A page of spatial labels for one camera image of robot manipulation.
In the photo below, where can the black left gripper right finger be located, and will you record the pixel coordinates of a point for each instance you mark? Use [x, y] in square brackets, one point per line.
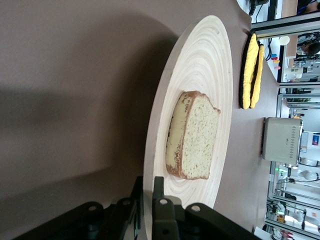
[159, 187]

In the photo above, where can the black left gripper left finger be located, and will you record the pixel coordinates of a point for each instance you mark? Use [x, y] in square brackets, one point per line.
[138, 188]

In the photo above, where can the slice of toast bread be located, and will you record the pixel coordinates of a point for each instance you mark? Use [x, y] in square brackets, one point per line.
[200, 140]

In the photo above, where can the round light wooden plate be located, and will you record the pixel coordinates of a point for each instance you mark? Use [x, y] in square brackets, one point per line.
[200, 62]

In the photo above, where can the beige and chrome toaster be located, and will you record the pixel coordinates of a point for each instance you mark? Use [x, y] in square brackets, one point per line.
[277, 137]

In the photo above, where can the yellow quilted oven mitt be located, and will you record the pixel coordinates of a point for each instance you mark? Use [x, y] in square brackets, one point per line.
[259, 75]
[247, 75]

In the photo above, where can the aluminium frame rack with clutter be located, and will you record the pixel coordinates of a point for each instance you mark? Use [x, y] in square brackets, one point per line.
[287, 85]

